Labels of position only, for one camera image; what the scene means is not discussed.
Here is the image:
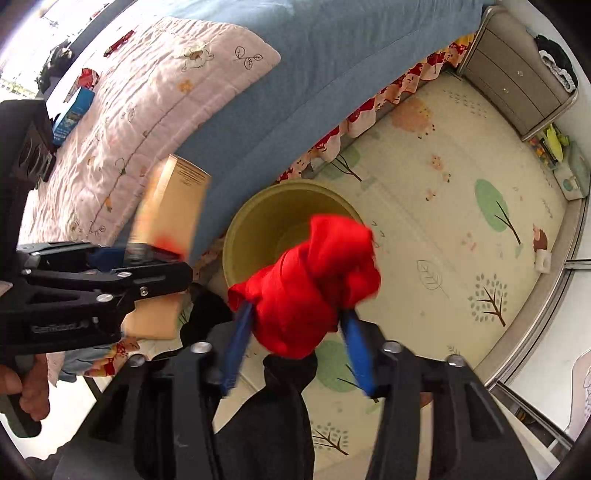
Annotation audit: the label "tan cardboard box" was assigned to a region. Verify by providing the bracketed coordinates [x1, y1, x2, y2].
[122, 155, 211, 340]

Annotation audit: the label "red snack bar wrapper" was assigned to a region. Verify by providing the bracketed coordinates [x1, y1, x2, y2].
[103, 30, 134, 58]

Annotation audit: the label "person's left hand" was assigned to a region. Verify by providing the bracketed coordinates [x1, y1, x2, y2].
[0, 354, 50, 421]

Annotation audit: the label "yellow-green trash bin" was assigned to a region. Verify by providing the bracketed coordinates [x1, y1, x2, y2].
[222, 180, 362, 287]

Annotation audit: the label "black clothes on sill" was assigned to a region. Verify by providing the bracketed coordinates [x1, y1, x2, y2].
[36, 39, 74, 94]

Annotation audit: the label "blue nasal spray box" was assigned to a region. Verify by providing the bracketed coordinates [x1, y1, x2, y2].
[52, 87, 95, 147]

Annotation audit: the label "grey bedside drawer cabinet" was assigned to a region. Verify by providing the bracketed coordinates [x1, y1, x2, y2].
[457, 5, 578, 141]

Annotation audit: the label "red cloth bundle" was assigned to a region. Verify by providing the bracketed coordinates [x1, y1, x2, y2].
[228, 214, 381, 360]

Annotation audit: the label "red floral bed skirt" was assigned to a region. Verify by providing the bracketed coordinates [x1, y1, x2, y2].
[82, 34, 477, 379]

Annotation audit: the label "red white crumpled wrapper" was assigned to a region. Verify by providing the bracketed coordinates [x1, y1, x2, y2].
[64, 68, 100, 103]

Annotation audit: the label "pink bear-print quilt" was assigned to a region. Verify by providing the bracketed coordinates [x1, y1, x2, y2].
[18, 17, 280, 245]

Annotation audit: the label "blue bed sheet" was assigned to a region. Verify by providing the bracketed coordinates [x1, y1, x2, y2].
[173, 1, 483, 260]

